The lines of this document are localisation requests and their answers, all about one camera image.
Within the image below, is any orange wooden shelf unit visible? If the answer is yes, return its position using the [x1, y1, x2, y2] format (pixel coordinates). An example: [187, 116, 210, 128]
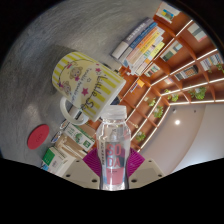
[113, 1, 224, 153]

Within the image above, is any yellow striped cartoon mug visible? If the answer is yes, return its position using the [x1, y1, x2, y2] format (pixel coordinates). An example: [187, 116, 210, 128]
[51, 50, 127, 127]

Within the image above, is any wooden artist mannequin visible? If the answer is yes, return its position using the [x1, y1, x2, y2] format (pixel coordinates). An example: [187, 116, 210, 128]
[53, 133, 88, 160]

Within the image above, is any stack of colourful books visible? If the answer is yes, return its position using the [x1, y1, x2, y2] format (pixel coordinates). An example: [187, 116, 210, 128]
[110, 17, 166, 77]

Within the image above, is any clear bottle with pink label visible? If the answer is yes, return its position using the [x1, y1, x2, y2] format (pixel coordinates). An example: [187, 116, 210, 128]
[95, 104, 132, 192]

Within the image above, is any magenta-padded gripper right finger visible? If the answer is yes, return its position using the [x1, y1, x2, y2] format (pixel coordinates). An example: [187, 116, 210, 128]
[126, 148, 166, 190]

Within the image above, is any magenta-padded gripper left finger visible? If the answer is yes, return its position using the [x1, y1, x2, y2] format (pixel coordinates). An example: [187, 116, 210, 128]
[61, 148, 102, 190]

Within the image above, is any flat round red coaster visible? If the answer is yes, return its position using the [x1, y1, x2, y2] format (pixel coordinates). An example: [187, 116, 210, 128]
[26, 123, 51, 151]

